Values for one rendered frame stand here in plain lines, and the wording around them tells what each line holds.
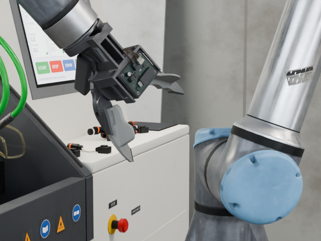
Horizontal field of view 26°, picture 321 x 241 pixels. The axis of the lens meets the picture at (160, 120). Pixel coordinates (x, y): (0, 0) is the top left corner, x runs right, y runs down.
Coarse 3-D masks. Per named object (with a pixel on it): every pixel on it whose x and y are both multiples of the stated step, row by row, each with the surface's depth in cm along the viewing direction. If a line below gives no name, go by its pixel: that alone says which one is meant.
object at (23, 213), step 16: (32, 192) 149; (48, 192) 149; (64, 192) 155; (80, 192) 162; (0, 208) 135; (16, 208) 137; (32, 208) 142; (48, 208) 148; (64, 208) 155; (0, 224) 132; (16, 224) 137; (32, 224) 143; (80, 224) 162; (0, 240) 132; (16, 240) 137; (48, 240) 149; (64, 240) 156; (80, 240) 163
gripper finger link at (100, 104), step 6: (96, 90) 105; (96, 96) 105; (96, 102) 105; (102, 102) 105; (108, 102) 106; (96, 108) 105; (102, 108) 105; (96, 114) 106; (102, 114) 105; (102, 120) 105; (108, 120) 105; (102, 126) 106; (108, 126) 106; (108, 132) 106
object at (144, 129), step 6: (96, 126) 199; (132, 126) 214; (138, 126) 215; (144, 126) 213; (90, 132) 198; (96, 132) 199; (102, 132) 201; (138, 132) 214; (144, 132) 213; (108, 138) 197
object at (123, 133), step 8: (112, 112) 106; (120, 112) 104; (112, 120) 106; (120, 120) 105; (112, 128) 106; (120, 128) 105; (128, 128) 103; (112, 136) 106; (120, 136) 106; (128, 136) 104; (120, 144) 106; (120, 152) 107; (128, 152) 107; (128, 160) 107
